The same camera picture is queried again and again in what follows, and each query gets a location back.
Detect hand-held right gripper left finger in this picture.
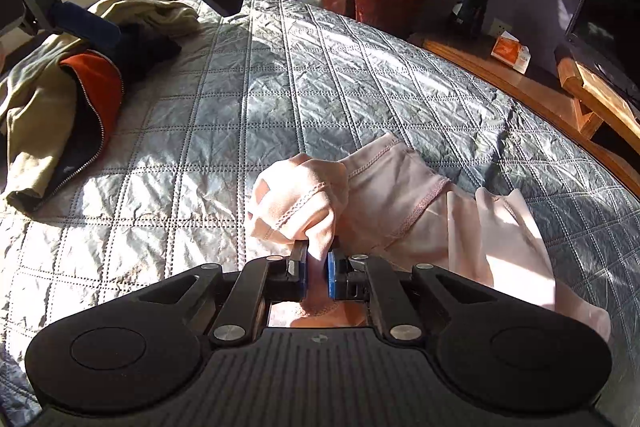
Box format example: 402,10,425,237
134,241,310,349

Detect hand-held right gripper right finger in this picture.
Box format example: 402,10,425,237
327,248,493,343

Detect pink shirt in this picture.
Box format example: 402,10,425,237
248,132,613,343

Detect dark navy cloth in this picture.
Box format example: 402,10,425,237
117,23,182,84

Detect khaki jacket with orange lining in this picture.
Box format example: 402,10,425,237
0,0,201,214

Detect grey quilted blanket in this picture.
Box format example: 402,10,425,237
0,0,640,427

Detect red plant pot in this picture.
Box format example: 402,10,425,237
351,0,429,38

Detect black round-top device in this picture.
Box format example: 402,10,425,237
451,0,494,39

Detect orange tissue box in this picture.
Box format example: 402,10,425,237
491,33,532,73

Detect wooden television stand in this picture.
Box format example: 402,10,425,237
554,44,640,141

